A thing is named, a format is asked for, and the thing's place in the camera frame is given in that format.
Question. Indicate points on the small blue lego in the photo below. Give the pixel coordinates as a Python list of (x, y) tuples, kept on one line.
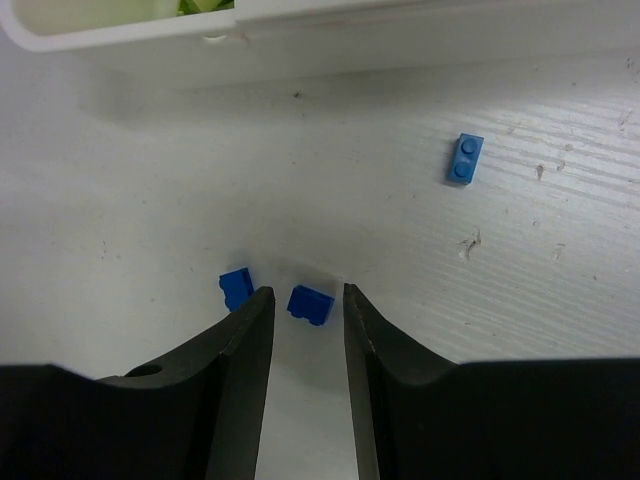
[(311, 305), (237, 287), (464, 159)]

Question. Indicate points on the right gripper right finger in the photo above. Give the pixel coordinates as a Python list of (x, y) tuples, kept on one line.
[(417, 415)]

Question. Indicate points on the white three-compartment tray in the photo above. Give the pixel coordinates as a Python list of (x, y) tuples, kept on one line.
[(56, 26)]

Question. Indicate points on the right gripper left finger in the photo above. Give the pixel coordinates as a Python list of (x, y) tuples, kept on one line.
[(195, 412)]

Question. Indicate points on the green lego brick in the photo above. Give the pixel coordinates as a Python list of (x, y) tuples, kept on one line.
[(191, 7)]

